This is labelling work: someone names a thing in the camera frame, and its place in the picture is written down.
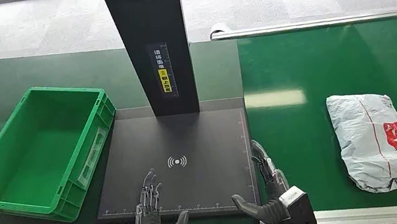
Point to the black scanner column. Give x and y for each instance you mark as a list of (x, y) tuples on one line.
[(151, 22)]

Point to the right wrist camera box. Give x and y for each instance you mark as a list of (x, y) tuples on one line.
[(298, 207)]

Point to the silver conveyor roller rail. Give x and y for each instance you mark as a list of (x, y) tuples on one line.
[(328, 20)]

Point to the green plastic crate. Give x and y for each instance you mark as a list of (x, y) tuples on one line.
[(40, 157)]

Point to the black yellow column label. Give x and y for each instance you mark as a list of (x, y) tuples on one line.
[(163, 70)]

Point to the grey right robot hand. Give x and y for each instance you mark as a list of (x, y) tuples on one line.
[(273, 207)]

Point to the black scanner platform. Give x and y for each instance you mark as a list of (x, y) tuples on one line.
[(196, 147)]

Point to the grey plastic mailer package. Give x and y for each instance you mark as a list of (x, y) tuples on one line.
[(381, 141)]

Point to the green conveyor belt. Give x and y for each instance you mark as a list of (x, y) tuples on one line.
[(337, 71)]

